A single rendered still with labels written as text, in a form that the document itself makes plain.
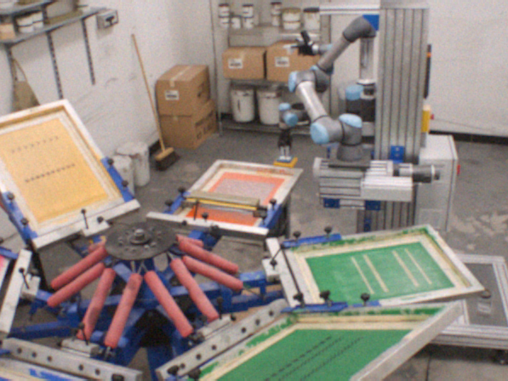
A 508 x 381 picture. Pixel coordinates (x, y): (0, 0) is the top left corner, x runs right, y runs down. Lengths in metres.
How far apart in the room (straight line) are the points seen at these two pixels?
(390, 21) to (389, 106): 0.46
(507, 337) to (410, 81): 1.59
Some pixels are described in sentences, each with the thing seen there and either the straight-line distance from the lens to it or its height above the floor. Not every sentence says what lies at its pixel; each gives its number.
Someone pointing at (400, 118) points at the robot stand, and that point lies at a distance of 3.28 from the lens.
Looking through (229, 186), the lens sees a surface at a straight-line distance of 3.62.
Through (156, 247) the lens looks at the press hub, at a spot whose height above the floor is 1.31.
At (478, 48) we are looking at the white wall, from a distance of 6.48.
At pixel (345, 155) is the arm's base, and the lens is 3.16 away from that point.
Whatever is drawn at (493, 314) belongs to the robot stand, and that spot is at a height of 0.21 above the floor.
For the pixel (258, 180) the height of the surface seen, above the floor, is 0.96.
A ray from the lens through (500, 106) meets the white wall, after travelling 6.66.
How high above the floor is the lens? 2.60
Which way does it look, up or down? 27 degrees down
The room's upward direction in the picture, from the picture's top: 3 degrees counter-clockwise
